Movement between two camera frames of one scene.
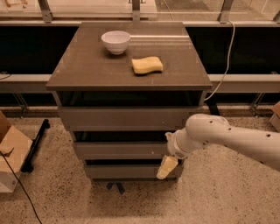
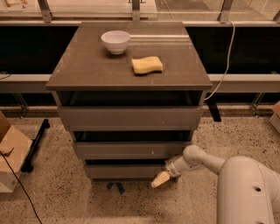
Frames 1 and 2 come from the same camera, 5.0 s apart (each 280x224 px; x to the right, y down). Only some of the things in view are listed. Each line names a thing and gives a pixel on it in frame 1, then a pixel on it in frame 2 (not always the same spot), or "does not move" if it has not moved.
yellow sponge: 143,66 does not move
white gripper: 174,144 → 172,169
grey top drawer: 129,117 does not move
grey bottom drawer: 121,171 does not move
